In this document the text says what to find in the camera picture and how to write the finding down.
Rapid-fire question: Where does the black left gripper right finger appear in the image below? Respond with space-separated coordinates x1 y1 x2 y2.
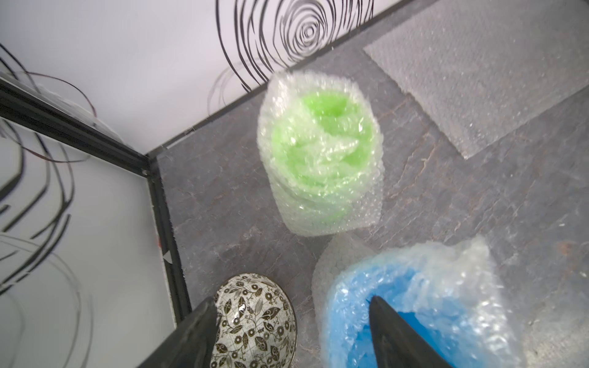
369 296 452 368

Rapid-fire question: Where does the green plastic wine glass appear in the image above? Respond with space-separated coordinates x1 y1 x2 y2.
270 90 377 222

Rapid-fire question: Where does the blue plastic wine glass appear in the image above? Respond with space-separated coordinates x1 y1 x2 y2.
321 262 466 367

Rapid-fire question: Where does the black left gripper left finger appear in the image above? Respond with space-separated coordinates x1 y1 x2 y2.
139 297 218 368

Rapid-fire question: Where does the patterned small bowl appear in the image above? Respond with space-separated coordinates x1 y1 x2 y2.
210 273 297 367

